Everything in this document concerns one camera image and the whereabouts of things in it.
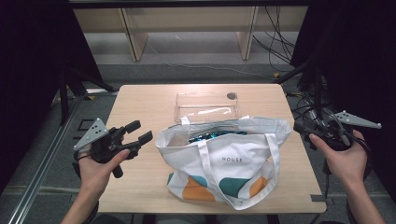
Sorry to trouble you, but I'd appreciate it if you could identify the clear plastic tray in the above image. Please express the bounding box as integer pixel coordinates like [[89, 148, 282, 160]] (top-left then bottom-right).
[[174, 91, 242, 125]]

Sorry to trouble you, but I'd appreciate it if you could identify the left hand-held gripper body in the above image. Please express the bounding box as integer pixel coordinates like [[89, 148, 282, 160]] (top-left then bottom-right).
[[73, 117, 141, 179]]

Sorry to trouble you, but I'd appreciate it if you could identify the person's left hand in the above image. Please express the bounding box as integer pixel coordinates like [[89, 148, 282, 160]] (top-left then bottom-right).
[[78, 148, 131, 192]]

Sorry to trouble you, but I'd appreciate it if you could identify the light wooden desk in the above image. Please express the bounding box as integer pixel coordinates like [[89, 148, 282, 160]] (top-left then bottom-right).
[[73, 6, 309, 63]]

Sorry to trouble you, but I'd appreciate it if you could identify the black tripod stand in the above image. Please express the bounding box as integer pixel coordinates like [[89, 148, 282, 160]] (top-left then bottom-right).
[[57, 66, 118, 125], [275, 57, 331, 122]]

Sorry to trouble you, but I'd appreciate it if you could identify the aluminium floor rail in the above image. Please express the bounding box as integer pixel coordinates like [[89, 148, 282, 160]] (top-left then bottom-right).
[[6, 92, 85, 224]]

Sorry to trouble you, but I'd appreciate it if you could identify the white printed tote bag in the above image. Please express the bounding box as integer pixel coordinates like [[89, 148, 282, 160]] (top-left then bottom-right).
[[154, 115, 293, 211]]

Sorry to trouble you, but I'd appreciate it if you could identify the person's right hand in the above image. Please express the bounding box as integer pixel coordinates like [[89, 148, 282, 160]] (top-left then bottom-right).
[[308, 130, 368, 188]]

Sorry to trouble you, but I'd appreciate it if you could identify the bundle of black cables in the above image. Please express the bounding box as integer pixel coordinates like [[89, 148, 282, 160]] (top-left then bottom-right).
[[251, 6, 297, 73]]

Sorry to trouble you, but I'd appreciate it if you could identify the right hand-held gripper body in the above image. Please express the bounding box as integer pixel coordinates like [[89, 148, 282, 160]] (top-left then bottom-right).
[[312, 110, 382, 152]]

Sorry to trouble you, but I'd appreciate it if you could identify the black curtain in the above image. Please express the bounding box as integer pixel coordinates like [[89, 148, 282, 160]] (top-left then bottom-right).
[[290, 0, 396, 194], [0, 0, 104, 194]]

